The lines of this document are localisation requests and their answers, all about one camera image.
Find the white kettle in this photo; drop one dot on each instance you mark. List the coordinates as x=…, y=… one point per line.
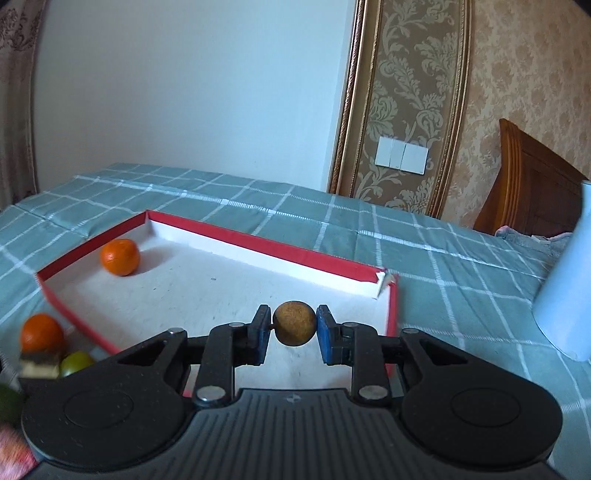
x=565, y=295

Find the brown longan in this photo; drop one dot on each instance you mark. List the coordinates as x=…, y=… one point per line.
x=294, y=323

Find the wooden chair back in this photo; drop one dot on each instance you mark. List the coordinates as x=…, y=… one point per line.
x=526, y=184

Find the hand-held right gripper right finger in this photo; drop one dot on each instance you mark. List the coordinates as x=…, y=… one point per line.
x=326, y=339

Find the pink cloth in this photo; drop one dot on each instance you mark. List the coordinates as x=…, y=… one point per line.
x=512, y=230

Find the green checked cloth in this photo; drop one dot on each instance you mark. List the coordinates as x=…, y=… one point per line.
x=461, y=286

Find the pink towel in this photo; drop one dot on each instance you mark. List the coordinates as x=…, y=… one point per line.
x=14, y=454

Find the green round fruit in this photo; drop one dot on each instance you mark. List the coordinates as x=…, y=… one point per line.
x=78, y=363

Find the white wall switch panel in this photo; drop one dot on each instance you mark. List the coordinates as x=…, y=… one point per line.
x=400, y=155

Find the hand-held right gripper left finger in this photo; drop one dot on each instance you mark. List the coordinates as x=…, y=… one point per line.
x=261, y=339

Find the green cucumber piece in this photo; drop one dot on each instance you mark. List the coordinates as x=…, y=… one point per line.
x=9, y=404

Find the gold framed wallpaper panel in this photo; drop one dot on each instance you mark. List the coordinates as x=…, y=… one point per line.
x=406, y=92

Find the red cardboard box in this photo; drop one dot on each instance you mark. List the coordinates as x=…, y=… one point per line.
x=207, y=295

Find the black eggplant piece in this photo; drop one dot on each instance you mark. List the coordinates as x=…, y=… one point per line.
x=39, y=362

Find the orange tangerine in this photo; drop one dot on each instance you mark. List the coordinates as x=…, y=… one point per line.
x=41, y=333
x=120, y=257

